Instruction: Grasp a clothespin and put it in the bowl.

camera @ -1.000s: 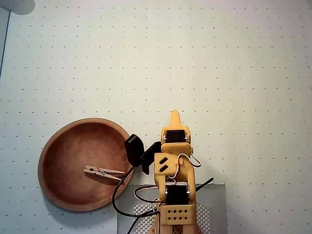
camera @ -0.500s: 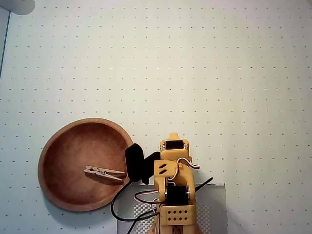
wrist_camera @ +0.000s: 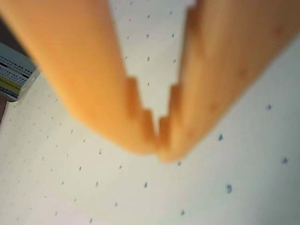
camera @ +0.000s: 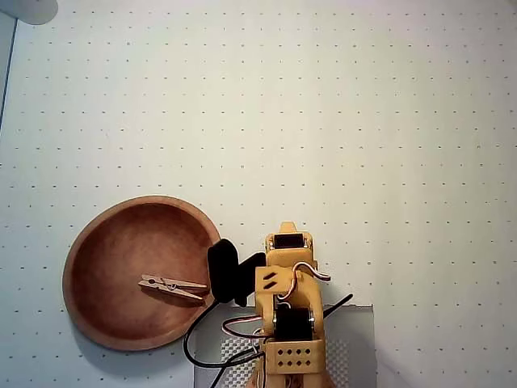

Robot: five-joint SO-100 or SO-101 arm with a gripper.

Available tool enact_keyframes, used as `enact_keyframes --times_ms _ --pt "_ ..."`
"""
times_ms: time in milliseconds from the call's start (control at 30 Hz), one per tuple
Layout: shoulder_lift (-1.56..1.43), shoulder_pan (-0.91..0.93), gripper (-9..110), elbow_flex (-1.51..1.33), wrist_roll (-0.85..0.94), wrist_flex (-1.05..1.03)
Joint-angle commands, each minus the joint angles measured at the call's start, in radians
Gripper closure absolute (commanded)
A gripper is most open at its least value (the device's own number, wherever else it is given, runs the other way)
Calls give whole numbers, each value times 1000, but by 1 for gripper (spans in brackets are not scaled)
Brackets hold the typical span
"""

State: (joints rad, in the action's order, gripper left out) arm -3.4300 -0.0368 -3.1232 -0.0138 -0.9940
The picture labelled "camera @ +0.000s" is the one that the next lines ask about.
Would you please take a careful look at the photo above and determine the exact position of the yellow perforated robot base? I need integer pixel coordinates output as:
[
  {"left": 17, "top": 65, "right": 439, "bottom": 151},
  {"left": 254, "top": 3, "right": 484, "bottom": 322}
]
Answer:
[{"left": 246, "top": 359, "right": 336, "bottom": 388}]

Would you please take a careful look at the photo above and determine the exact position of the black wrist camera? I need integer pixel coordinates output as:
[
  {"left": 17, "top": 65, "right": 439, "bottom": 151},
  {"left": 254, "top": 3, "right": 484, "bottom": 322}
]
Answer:
[{"left": 207, "top": 238, "right": 267, "bottom": 307}]

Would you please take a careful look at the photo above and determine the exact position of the white cylinder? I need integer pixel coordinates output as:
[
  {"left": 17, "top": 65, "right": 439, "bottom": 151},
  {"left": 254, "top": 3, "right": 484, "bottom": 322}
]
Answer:
[{"left": 15, "top": 0, "right": 59, "bottom": 26}]

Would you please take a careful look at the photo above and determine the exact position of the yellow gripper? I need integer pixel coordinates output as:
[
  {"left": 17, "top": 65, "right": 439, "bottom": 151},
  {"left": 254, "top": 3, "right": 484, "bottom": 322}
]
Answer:
[{"left": 264, "top": 221, "right": 318, "bottom": 270}]

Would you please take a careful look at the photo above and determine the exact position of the grey base plate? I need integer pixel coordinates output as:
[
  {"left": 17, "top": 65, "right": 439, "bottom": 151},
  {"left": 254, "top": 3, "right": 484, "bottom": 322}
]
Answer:
[{"left": 191, "top": 303, "right": 376, "bottom": 388}]

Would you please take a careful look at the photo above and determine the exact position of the wooden clothespin with metal spring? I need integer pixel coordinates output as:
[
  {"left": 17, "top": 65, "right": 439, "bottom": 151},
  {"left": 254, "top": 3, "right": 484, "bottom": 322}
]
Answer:
[{"left": 138, "top": 274, "right": 210, "bottom": 302}]

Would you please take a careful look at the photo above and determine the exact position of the black camera cable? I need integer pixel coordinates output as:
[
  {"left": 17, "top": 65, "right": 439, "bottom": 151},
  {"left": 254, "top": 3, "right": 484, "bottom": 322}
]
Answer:
[{"left": 182, "top": 293, "right": 355, "bottom": 388}]

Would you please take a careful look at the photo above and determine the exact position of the round brown wooden bowl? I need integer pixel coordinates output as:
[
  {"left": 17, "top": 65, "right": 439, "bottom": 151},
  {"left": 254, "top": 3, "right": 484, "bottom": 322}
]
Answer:
[{"left": 61, "top": 194, "right": 223, "bottom": 352}]

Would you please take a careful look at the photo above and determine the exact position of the red white servo wire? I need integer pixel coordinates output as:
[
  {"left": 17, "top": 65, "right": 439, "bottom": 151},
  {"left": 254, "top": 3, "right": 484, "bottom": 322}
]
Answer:
[{"left": 221, "top": 261, "right": 332, "bottom": 348}]

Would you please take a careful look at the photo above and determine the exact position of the white mesh anti-slip mat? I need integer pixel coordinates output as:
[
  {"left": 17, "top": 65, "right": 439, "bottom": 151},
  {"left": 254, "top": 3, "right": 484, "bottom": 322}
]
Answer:
[{"left": 220, "top": 337, "right": 352, "bottom": 388}]

